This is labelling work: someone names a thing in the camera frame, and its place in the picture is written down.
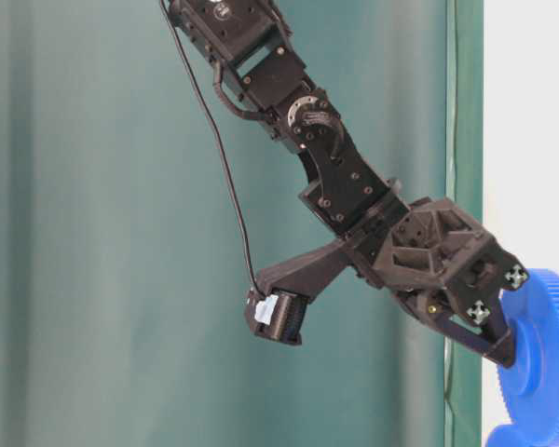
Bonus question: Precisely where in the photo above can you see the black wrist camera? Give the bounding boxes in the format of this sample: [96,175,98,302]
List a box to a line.
[245,239,350,345]

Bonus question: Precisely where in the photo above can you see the green cloth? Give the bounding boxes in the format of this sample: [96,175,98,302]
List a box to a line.
[0,1,482,446]

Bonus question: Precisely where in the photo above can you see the large blue gear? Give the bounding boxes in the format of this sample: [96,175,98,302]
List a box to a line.
[486,269,559,447]

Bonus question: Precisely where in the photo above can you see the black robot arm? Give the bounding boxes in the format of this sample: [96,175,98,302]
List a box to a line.
[163,1,528,367]

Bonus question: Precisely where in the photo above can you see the white board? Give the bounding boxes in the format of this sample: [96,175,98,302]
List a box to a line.
[481,0,559,447]

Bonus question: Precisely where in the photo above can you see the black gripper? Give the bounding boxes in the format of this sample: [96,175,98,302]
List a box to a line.
[337,196,527,368]

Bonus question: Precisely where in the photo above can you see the black camera cable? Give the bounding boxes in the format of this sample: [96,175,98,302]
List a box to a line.
[160,0,266,297]

